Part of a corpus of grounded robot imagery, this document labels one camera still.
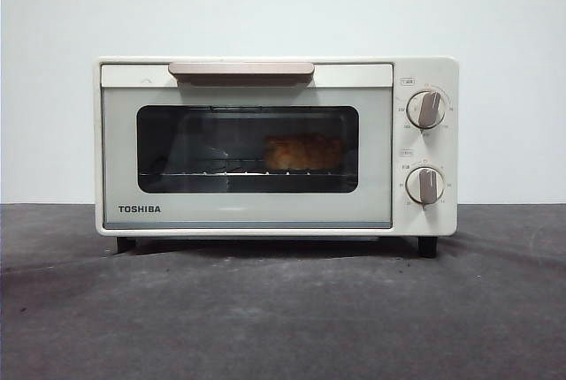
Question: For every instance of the orange-brown bread loaf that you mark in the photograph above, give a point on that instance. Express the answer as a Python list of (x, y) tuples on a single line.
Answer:
[(303, 152)]

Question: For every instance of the beige oven knob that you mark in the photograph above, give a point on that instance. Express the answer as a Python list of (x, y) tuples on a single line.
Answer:
[(425, 185), (426, 109)]

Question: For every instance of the cream toaster oven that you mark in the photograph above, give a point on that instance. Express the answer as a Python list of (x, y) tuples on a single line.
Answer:
[(426, 146)]

